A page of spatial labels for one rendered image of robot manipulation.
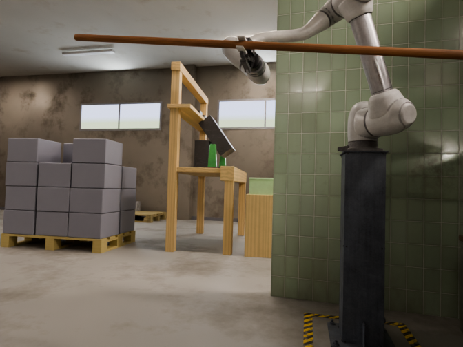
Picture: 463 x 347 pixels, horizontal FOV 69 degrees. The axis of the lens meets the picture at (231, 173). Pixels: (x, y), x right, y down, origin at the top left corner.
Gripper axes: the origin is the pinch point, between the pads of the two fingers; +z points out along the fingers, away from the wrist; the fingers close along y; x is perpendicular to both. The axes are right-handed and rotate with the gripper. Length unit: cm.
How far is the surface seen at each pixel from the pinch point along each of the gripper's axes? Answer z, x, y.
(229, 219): -253, 65, 105
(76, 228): -199, 227, 140
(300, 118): -124, -13, 3
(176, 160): -243, 138, 47
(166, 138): -609, 349, -6
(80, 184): -199, 231, 90
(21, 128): -583, 764, 20
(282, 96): -124, 2, -12
